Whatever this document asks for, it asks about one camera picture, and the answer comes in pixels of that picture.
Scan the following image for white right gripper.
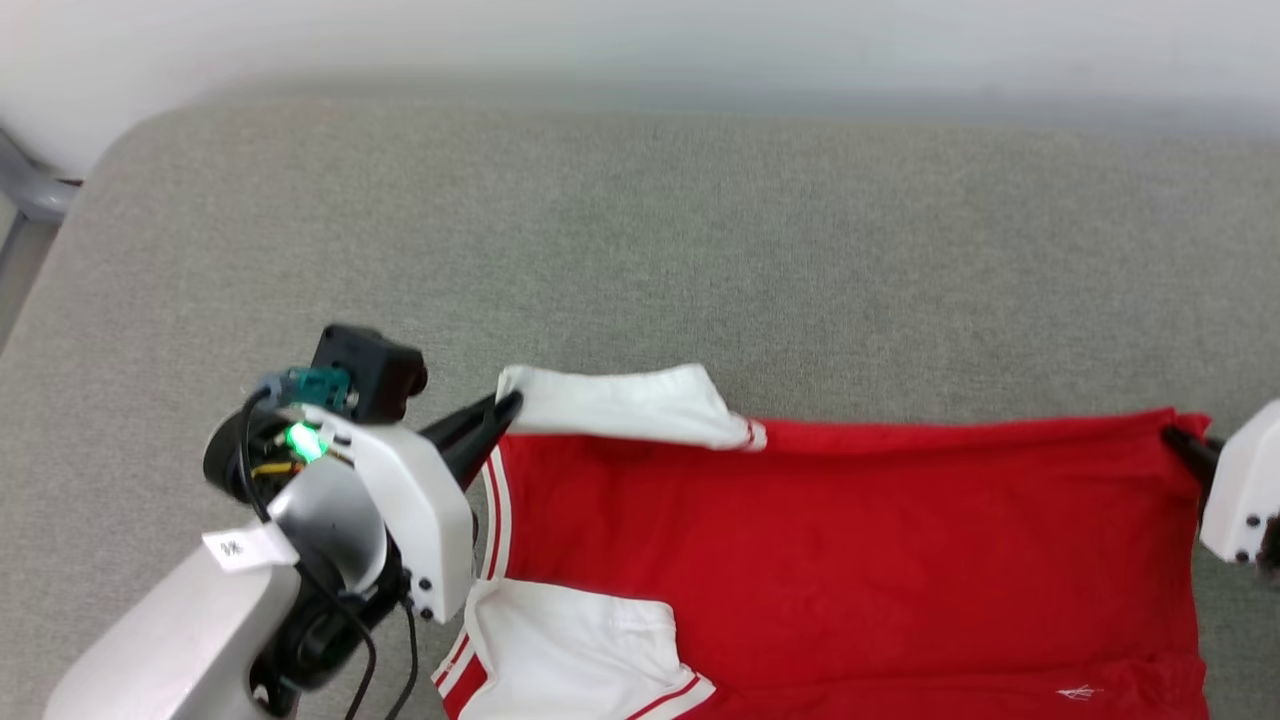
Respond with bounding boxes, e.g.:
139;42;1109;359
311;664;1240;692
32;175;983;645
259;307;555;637
1162;400;1280;566

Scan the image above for teal cable connector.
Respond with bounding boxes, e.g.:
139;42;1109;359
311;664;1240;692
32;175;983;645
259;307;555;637
258;367;353;416

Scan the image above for red and white shirt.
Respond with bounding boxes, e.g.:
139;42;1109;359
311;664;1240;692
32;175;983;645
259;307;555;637
432;363;1213;720

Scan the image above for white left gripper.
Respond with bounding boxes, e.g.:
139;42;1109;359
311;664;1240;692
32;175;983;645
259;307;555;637
290;392;523;623

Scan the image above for grey metal frame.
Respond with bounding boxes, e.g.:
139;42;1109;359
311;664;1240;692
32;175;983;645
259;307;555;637
0;130;81;301

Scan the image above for white paper tag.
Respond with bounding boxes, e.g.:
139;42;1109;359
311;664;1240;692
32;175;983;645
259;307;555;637
203;522;299;573

